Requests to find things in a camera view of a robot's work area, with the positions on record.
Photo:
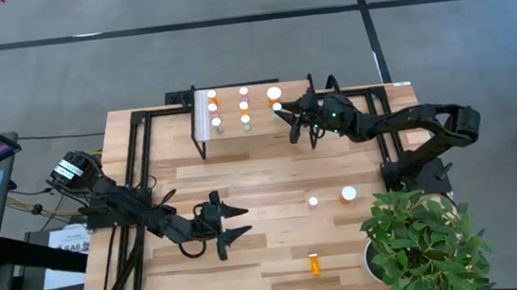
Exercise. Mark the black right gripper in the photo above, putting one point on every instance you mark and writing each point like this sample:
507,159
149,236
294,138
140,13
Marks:
342,120

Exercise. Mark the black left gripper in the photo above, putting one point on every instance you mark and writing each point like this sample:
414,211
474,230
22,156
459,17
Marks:
208,223

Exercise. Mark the wide orange medicine bottle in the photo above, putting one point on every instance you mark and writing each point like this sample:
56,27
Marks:
274,93
348,193

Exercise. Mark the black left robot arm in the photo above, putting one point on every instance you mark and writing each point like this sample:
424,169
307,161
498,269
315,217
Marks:
121,201

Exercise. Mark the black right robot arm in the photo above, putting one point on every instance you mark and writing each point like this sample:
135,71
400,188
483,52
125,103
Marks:
408,118

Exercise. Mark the black power strip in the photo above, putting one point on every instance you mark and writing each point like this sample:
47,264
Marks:
178,98

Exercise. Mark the white plant pot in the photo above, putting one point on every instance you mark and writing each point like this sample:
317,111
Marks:
370,263

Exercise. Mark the white paper sheet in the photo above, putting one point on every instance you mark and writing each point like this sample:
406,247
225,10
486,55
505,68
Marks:
70,237

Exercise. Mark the green leafy plant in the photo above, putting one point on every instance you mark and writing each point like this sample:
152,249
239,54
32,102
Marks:
420,243

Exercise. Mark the black stand bar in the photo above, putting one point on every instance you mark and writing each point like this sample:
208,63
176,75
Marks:
36,254

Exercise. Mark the wooden shelf black metal frame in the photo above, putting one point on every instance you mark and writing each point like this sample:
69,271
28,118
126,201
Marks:
261,125

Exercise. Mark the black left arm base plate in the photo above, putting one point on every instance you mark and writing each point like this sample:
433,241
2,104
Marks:
104,219

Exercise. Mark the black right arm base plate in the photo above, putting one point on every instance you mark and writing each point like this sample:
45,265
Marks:
428,181

